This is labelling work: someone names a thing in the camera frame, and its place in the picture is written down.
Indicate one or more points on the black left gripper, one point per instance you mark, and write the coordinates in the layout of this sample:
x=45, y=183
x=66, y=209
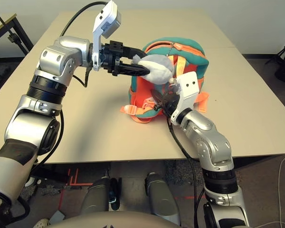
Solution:
x=114, y=57

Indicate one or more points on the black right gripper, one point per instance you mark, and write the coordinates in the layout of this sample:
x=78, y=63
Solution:
x=169, y=104

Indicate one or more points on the teal and orange backpack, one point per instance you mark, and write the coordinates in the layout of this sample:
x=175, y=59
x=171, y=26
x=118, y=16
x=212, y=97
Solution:
x=142, y=92

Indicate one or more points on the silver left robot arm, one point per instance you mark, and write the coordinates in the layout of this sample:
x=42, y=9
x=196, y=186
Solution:
x=61, y=54

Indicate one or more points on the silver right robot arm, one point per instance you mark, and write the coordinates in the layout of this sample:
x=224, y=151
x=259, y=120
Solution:
x=209, y=135

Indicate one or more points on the grey white plush toy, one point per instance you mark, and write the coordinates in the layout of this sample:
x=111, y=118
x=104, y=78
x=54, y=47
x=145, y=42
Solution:
x=159, y=69

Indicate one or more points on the black shoe with teal sole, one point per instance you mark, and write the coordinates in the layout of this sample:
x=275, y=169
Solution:
x=114, y=197

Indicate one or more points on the dark metal table leg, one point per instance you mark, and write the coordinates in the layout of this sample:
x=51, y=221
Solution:
x=22, y=33

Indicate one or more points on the grey robot left leg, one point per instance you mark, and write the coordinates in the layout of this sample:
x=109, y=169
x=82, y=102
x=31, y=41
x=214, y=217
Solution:
x=95, y=197

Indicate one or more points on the black stand pole with clamp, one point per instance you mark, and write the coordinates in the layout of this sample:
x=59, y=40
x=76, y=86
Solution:
x=12, y=37

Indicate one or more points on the grey robot torso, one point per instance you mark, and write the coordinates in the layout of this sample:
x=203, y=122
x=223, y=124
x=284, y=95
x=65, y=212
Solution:
x=109, y=221

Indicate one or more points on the black table foot beam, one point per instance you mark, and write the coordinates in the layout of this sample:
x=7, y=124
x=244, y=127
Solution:
x=52, y=174

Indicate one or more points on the black tripod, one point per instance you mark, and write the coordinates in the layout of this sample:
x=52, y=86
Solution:
x=283, y=51

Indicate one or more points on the white and black shoe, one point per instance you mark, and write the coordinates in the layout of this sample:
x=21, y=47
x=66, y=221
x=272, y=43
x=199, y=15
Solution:
x=32, y=182

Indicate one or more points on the small grey floor box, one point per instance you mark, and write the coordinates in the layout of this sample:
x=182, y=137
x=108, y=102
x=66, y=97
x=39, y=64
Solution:
x=57, y=216

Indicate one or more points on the white perforated shoe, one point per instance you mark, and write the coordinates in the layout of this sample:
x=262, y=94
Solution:
x=41, y=223

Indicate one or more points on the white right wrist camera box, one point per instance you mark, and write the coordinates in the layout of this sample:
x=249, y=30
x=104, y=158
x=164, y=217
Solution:
x=190, y=85

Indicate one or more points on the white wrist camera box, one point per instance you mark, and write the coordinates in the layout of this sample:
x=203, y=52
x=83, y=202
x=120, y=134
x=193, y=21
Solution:
x=190, y=85
x=109, y=16

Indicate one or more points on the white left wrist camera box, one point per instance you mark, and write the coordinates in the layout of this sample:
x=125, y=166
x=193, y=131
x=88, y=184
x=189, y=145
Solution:
x=109, y=16

